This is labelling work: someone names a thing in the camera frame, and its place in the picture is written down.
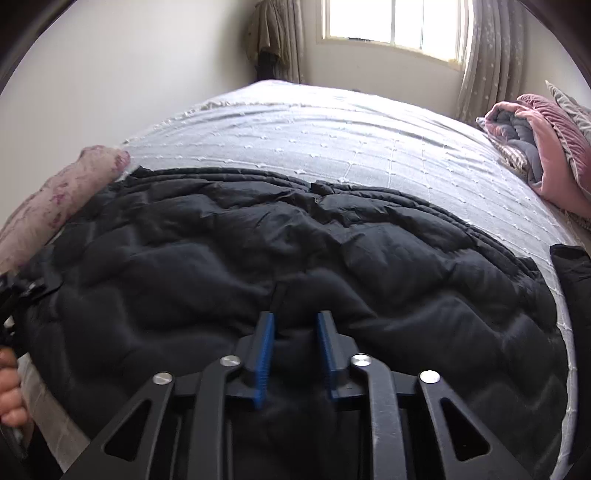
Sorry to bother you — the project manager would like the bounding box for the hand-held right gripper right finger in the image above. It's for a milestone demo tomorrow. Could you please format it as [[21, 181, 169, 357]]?
[[316, 310, 523, 480]]

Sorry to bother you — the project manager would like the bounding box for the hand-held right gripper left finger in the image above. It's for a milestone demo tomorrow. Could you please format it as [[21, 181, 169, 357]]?
[[60, 311, 278, 480]]

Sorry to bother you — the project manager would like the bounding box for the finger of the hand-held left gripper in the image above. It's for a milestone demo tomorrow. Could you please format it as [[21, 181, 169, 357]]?
[[16, 273, 64, 305]]

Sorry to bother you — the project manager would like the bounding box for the black quilted jacket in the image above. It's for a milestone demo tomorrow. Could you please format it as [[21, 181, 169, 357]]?
[[14, 166, 571, 480]]

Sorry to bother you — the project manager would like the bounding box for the person's left hand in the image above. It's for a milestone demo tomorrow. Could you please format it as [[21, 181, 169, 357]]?
[[0, 348, 23, 428]]

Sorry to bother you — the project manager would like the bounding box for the pink floral pillow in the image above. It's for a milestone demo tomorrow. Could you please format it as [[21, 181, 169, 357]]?
[[0, 145, 133, 277]]

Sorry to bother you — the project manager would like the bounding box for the bed with grey bedspread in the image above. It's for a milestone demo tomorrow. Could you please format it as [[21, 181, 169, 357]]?
[[18, 79, 591, 480]]

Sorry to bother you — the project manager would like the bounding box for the black cloth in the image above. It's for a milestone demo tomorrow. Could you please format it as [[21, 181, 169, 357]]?
[[549, 244, 591, 480]]

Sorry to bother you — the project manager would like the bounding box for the folded pink comforter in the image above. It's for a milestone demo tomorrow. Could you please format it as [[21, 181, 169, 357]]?
[[475, 102, 591, 219]]

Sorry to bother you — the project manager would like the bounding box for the grey patterned curtain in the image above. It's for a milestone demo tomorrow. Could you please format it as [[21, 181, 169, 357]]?
[[276, 0, 306, 85], [456, 0, 528, 126]]

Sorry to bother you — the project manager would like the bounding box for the hanging brown coat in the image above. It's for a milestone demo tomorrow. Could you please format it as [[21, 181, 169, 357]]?
[[244, 0, 293, 83]]

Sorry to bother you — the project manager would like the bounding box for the pink velvet pillow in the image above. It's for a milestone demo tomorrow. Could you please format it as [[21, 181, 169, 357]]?
[[515, 93, 591, 205]]

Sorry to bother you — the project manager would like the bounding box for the window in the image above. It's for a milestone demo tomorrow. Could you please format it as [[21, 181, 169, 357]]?
[[316, 0, 469, 70]]

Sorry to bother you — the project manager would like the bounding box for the grey satin pillow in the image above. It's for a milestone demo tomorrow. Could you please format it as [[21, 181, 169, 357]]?
[[545, 80, 591, 123]]

